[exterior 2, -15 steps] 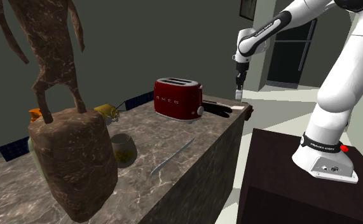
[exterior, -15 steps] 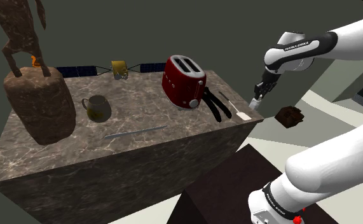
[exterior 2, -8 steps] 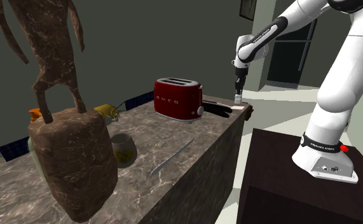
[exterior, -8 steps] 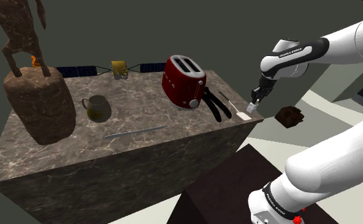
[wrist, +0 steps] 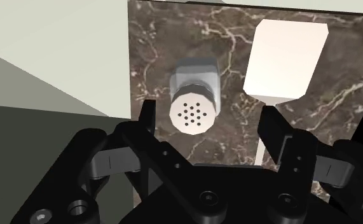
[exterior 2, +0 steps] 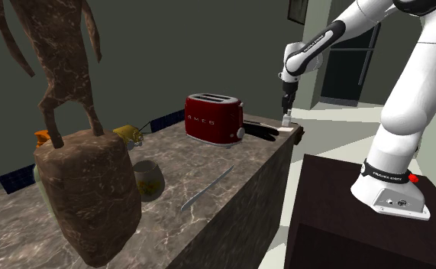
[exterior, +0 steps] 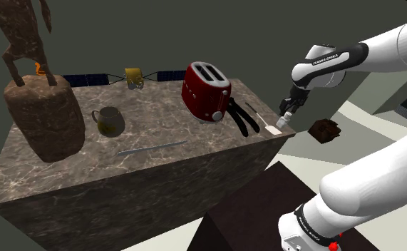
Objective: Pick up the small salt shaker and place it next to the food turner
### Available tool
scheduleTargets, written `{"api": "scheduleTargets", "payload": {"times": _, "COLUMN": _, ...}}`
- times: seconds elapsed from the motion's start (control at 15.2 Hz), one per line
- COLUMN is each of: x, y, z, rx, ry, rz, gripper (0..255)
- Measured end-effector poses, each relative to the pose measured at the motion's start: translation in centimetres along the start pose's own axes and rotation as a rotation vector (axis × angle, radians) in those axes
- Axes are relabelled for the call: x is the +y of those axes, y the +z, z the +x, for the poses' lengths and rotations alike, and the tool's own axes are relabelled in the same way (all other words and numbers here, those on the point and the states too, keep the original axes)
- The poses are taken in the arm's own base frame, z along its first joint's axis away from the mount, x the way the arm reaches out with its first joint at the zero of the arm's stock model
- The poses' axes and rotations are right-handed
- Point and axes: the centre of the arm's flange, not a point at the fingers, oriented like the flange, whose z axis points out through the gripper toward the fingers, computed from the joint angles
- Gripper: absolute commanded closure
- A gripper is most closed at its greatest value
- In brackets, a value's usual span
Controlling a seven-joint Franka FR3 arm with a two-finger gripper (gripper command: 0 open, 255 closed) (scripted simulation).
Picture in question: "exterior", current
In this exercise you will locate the small white bottle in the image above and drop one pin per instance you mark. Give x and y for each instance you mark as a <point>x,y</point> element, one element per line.
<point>282,121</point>

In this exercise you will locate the dark maroon robot stand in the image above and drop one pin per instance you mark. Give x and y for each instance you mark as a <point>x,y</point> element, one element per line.
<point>258,215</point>

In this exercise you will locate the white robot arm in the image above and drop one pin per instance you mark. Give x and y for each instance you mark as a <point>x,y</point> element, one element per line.
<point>363,189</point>

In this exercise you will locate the brown stone statue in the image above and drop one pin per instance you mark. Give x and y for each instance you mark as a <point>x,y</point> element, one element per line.
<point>46,118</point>

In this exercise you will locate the dark olive mug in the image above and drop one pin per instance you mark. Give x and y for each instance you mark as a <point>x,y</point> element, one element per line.
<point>111,123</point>

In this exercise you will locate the red two-slot toaster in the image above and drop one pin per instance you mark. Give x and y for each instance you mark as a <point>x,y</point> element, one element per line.
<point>203,94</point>

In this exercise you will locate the brown box-shaped object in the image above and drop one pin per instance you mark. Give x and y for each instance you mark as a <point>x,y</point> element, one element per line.
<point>324,130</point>

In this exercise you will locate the black tongs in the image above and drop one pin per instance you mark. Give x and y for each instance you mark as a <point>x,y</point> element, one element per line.
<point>239,118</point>

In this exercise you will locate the small orange figure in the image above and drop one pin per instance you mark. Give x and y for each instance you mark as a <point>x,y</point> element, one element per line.
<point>40,70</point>

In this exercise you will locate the gold satellite model blue panels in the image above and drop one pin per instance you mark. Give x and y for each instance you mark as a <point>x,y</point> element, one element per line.
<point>134,78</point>

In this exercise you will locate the long grey knife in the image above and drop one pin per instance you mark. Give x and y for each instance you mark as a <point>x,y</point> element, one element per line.
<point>147,148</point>

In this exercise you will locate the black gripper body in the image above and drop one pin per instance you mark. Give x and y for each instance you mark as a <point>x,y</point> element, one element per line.
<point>297,97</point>

